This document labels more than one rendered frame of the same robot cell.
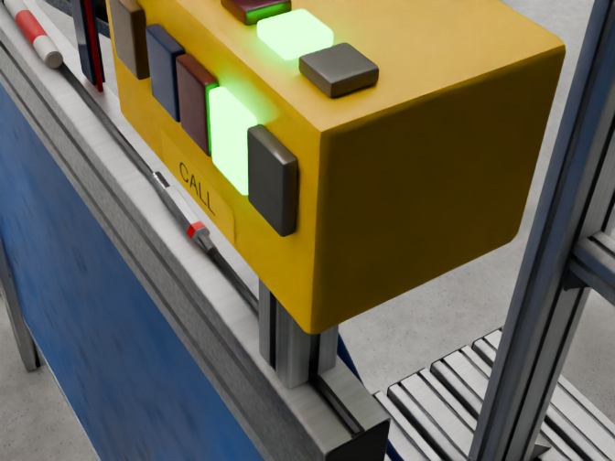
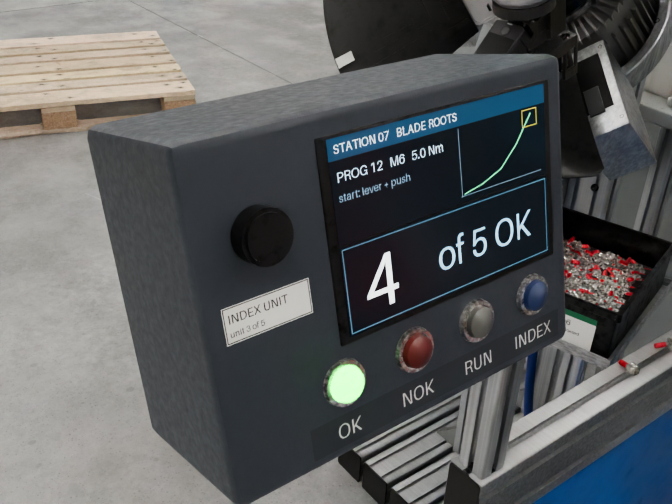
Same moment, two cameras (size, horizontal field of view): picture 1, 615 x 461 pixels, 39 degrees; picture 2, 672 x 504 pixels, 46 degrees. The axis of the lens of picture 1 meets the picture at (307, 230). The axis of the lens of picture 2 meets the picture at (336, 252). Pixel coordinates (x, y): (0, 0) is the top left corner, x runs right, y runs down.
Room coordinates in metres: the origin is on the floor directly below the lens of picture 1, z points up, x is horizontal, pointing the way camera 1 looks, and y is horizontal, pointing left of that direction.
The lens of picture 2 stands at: (1.14, 0.99, 1.39)
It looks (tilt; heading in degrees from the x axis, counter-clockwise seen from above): 31 degrees down; 266
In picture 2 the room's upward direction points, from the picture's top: 3 degrees clockwise
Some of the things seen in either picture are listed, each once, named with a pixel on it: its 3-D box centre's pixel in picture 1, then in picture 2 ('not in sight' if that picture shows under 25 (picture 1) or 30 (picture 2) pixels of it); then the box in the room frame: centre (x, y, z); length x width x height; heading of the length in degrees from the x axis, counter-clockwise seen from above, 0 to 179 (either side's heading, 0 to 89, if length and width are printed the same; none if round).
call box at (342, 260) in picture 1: (306, 97); not in sight; (0.29, 0.00, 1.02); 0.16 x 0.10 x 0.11; 35
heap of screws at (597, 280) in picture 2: not in sight; (578, 285); (0.77, 0.14, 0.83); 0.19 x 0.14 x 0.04; 51
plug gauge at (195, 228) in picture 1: (183, 211); not in sight; (0.39, 0.08, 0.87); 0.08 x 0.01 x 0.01; 33
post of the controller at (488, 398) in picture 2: not in sight; (496, 380); (0.97, 0.47, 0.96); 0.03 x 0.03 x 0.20; 35
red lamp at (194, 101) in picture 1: (199, 105); not in sight; (0.25, 0.04, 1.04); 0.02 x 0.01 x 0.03; 35
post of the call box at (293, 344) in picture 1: (300, 275); not in sight; (0.29, 0.00, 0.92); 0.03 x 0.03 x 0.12; 35
